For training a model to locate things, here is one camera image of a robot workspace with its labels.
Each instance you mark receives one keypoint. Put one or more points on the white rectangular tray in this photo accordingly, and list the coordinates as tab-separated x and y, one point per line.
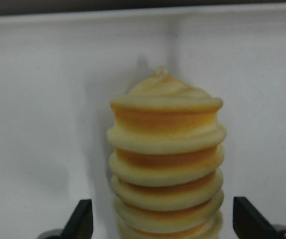
58	73

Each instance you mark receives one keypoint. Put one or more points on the yellow spiral bread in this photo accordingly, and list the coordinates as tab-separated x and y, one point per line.
165	166

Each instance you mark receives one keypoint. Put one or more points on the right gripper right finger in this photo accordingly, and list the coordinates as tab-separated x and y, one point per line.
249	223

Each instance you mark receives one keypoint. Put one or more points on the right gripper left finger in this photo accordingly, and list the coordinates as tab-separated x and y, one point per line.
79	226

